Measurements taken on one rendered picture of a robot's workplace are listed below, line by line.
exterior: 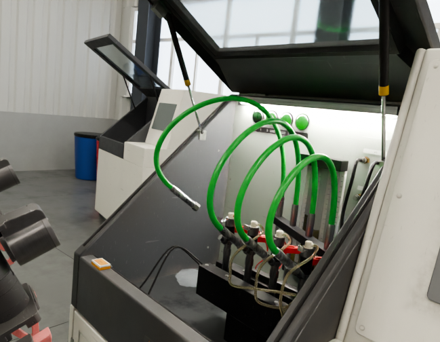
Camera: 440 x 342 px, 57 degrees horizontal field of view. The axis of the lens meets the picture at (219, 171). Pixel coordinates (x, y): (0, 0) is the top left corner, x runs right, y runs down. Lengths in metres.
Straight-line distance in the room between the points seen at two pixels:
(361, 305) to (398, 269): 0.10
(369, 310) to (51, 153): 7.35
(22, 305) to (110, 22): 8.00
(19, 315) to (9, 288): 0.04
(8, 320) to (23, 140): 7.07
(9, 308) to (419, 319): 0.64
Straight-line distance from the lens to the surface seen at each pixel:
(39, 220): 0.61
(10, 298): 0.63
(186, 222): 1.37
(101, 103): 8.30
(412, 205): 0.81
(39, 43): 7.75
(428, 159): 0.82
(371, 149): 1.12
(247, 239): 0.85
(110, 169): 4.56
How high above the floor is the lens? 1.38
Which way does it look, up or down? 8 degrees down
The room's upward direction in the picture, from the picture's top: 6 degrees clockwise
